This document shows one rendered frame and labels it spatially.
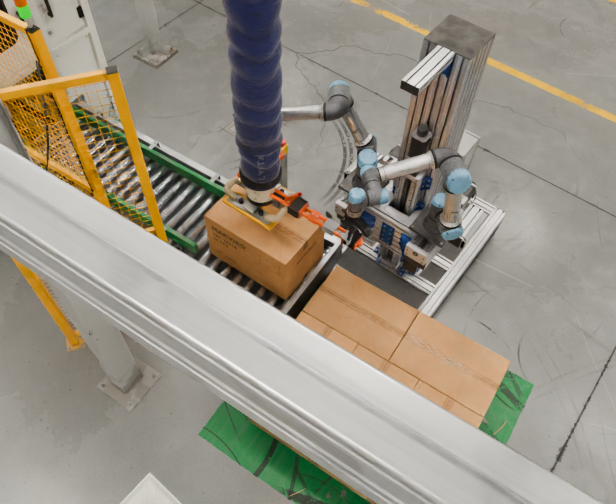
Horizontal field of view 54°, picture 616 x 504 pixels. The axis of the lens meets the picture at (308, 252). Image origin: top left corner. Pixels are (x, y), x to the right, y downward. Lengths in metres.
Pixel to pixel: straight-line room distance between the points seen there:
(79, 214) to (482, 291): 4.03
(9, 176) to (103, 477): 3.34
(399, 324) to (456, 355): 0.37
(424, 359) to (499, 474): 3.03
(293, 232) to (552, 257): 2.25
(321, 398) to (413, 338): 3.08
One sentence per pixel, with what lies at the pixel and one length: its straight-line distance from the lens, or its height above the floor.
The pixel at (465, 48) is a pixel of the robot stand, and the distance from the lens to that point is 2.98.
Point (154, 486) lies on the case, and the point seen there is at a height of 1.02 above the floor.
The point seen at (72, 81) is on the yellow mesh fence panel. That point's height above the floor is 2.09.
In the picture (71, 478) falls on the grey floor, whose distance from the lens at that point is 4.07.
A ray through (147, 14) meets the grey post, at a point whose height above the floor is 0.46.
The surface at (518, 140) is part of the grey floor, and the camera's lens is 5.67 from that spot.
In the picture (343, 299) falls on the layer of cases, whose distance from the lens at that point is 3.70.
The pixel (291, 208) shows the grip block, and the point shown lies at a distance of 3.17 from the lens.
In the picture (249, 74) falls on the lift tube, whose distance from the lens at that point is 2.64.
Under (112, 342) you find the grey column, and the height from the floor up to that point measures 0.63.
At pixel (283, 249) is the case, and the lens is 3.40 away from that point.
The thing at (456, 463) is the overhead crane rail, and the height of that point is 3.20.
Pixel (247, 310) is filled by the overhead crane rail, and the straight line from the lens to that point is 0.61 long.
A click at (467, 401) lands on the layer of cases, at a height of 0.54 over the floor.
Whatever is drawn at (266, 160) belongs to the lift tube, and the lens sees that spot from 3.03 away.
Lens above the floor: 3.74
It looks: 56 degrees down
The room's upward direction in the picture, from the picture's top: 2 degrees clockwise
